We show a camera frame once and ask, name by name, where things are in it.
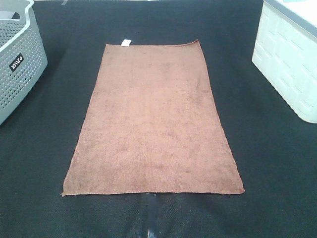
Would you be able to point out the brown microfiber towel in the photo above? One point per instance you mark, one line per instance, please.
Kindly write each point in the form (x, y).
(152, 126)

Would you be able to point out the grey tape strip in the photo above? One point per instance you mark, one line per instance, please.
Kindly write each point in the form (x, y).
(151, 215)

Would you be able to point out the black table cloth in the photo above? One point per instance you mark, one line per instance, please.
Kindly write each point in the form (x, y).
(275, 151)

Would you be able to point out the white plastic storage bin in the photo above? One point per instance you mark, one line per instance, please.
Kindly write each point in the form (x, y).
(285, 52)

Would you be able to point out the grey perforated plastic basket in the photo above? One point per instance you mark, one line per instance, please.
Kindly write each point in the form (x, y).
(22, 55)

